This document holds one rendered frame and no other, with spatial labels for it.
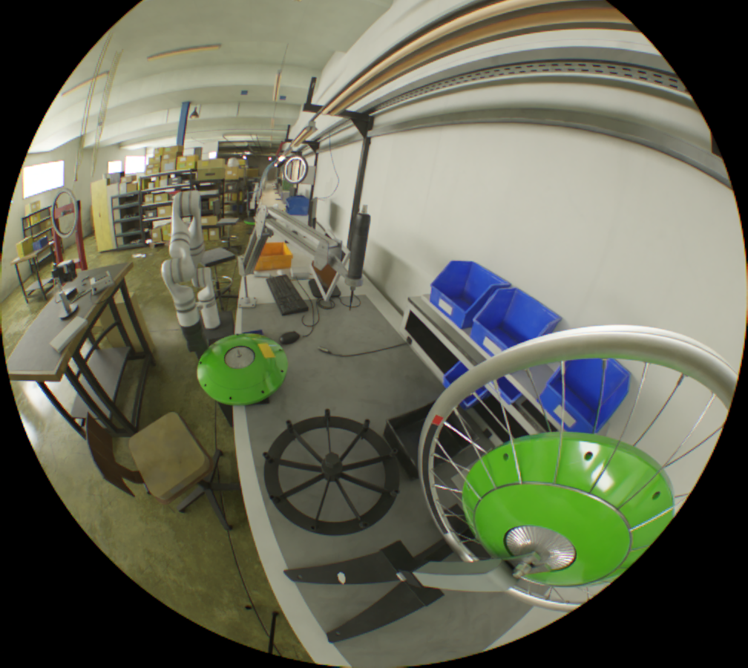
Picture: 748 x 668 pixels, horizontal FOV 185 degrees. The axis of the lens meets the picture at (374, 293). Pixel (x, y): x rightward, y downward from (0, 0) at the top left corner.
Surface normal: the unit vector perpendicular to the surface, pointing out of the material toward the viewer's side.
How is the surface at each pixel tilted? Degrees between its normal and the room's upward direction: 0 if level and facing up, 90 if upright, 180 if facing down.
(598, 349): 116
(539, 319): 90
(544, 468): 76
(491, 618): 0
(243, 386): 21
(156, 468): 0
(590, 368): 90
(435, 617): 0
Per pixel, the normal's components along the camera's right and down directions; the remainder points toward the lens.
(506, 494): -0.95, -0.10
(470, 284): -0.89, 0.07
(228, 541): 0.16, -0.87
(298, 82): 0.42, 0.48
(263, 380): 0.47, -0.69
